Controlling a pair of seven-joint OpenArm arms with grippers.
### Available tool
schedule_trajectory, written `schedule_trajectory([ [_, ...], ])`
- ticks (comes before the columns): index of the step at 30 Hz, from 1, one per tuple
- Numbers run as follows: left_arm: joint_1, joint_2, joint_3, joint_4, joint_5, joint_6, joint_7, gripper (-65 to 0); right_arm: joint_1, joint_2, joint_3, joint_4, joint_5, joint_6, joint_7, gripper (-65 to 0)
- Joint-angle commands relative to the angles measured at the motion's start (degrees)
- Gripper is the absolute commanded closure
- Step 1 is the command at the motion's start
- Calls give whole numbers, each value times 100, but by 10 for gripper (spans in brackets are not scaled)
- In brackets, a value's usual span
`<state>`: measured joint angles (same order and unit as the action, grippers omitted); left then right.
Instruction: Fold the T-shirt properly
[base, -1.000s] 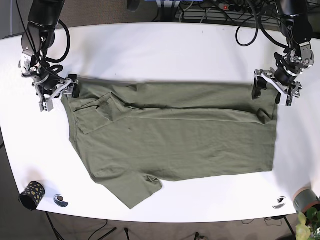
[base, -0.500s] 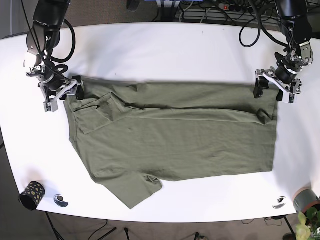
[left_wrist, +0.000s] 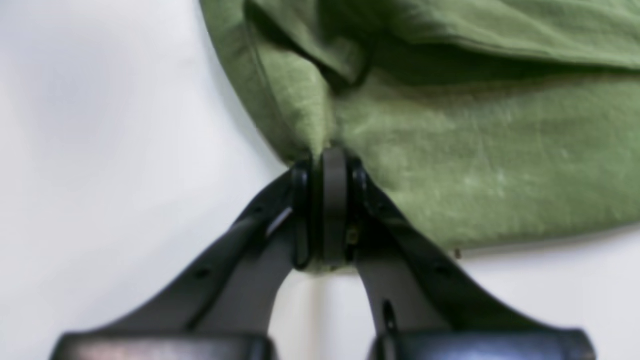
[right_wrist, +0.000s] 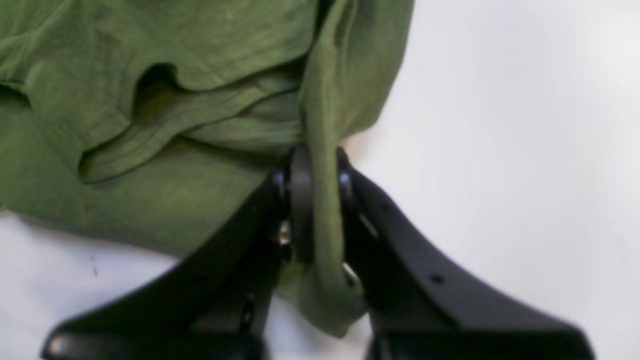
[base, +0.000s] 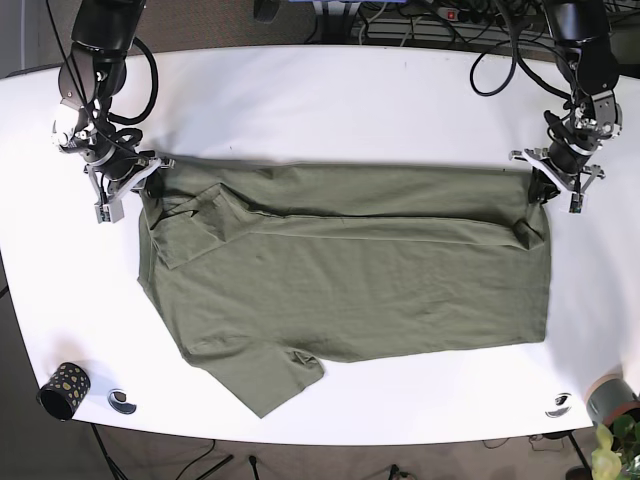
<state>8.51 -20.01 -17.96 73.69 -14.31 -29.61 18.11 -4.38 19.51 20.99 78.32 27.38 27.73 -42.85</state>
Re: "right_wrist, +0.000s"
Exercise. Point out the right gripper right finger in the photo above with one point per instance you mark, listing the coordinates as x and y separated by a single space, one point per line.
422 305

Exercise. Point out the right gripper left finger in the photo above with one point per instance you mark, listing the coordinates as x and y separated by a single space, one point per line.
212 305

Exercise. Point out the olive green T-shirt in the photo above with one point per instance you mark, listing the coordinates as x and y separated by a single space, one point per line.
152 120

